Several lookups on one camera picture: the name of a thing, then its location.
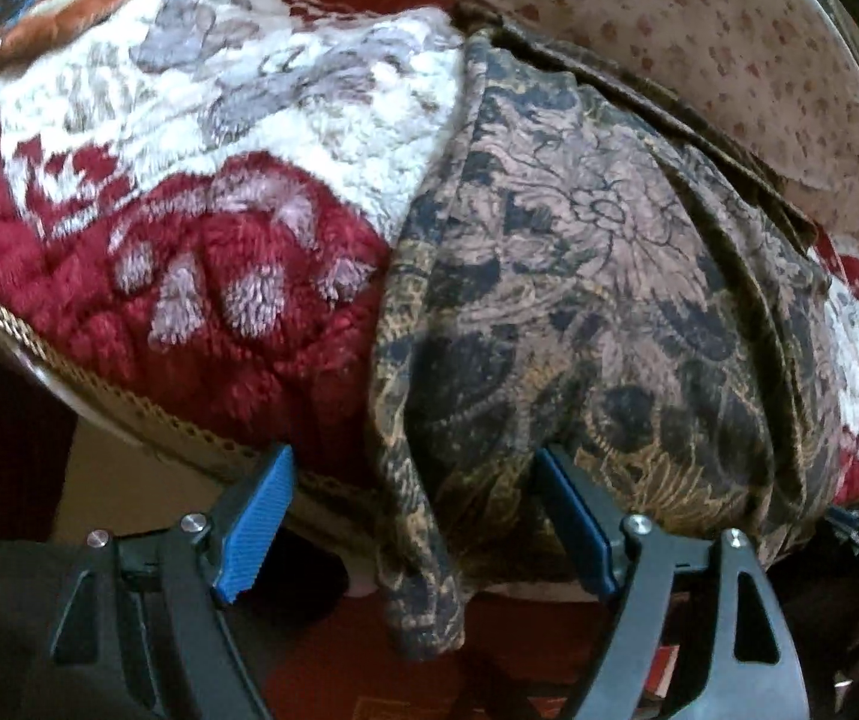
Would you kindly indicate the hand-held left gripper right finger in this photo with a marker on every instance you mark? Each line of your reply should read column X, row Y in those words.
column 576, row 532

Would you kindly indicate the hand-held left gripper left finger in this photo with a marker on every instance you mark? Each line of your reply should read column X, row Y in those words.
column 253, row 532

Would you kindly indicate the dark floral patterned garment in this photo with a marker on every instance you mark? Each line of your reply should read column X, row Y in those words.
column 587, row 277

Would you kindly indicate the red patterned rug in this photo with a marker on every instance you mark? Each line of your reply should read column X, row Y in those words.
column 519, row 630

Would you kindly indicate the white and red fleece blanket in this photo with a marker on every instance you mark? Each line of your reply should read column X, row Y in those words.
column 249, row 277

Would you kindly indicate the cream flower-print bedsheet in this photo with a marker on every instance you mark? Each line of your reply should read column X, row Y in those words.
column 699, row 30

